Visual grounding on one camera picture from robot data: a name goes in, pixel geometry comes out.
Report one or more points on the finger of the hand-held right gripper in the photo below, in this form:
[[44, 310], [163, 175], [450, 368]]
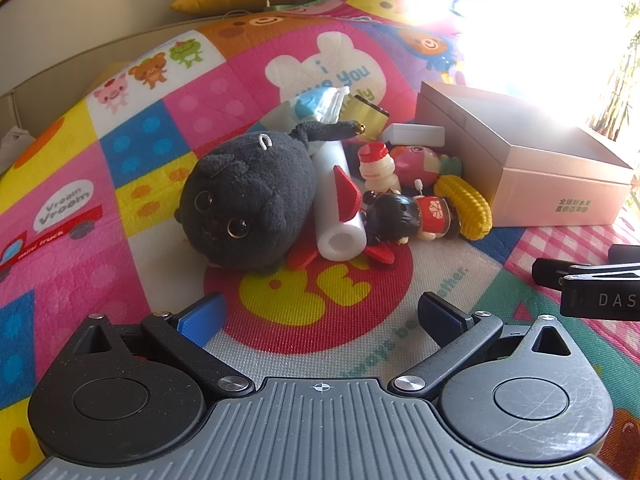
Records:
[[550, 271], [625, 254]]

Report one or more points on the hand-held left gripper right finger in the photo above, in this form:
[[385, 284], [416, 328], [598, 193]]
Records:
[[442, 316]]

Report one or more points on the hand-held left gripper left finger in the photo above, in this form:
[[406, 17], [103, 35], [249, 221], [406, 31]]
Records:
[[202, 317]]

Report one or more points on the pink cardboard box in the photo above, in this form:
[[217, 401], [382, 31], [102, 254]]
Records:
[[540, 185]]

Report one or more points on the yellow toy corn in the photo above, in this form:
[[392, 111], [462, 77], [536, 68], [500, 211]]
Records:
[[467, 207]]

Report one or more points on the black-haired red doll figurine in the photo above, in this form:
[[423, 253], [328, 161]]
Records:
[[400, 215]]

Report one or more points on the white foam rocket toy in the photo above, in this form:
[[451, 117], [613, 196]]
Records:
[[340, 237]]

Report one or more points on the black cat plush toy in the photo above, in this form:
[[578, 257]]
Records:
[[250, 185]]

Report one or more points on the pink fish toy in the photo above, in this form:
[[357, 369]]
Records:
[[415, 162]]

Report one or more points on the white toy bottle red cap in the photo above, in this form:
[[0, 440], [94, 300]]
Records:
[[377, 167]]

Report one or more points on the small white box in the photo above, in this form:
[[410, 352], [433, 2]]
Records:
[[415, 135]]

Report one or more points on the blue white tissue packet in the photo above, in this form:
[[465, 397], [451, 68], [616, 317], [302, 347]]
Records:
[[310, 105]]

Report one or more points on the dark gold-edged packet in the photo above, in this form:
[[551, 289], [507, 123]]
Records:
[[372, 112]]

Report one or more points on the colourful printed play mat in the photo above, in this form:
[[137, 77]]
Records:
[[225, 90]]

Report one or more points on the white cloth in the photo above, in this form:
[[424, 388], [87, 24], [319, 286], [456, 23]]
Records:
[[15, 152]]

